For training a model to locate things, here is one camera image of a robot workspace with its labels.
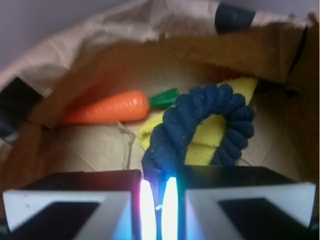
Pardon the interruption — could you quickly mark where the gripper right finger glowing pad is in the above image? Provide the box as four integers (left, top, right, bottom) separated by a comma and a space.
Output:
161, 166, 316, 240

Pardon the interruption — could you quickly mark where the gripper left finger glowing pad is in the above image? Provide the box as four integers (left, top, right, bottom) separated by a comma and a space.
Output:
2, 170, 157, 240

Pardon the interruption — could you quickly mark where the dark blue twisted rope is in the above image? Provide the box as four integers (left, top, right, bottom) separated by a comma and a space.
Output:
141, 83, 256, 211

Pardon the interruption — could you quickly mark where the yellow microfiber cloth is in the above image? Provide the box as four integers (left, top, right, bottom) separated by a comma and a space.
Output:
137, 77, 258, 165

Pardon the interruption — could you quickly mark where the orange plastic toy carrot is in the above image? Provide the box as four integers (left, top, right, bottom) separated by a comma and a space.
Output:
60, 88, 180, 125

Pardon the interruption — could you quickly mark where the crumpled brown paper bag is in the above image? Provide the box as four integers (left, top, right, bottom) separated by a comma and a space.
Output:
0, 0, 320, 192

